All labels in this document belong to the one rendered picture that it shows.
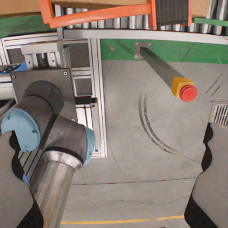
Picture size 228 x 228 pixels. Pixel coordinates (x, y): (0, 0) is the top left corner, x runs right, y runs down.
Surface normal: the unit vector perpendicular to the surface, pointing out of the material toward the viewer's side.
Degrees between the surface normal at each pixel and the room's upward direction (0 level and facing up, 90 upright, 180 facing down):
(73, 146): 69
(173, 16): 0
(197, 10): 0
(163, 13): 0
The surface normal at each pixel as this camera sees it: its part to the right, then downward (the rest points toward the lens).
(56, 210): 0.82, -0.29
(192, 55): 0.04, 0.49
